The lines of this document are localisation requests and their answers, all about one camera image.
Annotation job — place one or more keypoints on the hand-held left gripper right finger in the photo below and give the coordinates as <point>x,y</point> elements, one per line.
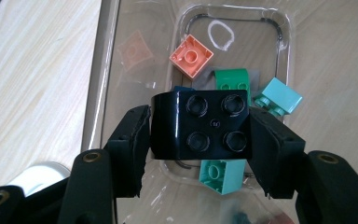
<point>276,155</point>

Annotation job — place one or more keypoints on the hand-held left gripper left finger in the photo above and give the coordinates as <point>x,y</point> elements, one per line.
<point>130,155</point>

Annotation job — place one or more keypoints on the teal toy brick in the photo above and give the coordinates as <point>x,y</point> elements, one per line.
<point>230,179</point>

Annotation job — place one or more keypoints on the light aqua toy brick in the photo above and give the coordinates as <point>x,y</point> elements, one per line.
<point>282,95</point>

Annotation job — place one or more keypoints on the black toy brick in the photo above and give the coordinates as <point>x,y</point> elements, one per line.
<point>199,124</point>

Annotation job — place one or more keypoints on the dark blue toy brick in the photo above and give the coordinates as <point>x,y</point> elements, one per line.
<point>183,89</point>

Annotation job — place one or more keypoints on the green toy brick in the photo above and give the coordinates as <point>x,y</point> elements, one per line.
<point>230,77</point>

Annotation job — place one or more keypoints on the orange toy brick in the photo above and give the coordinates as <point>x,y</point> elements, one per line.
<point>180,59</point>

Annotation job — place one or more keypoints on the transparent brown plastic box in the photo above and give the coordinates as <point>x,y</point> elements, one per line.
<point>155,31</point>

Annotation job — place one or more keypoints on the white plastic box lid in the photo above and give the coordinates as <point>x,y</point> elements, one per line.
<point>43,174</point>

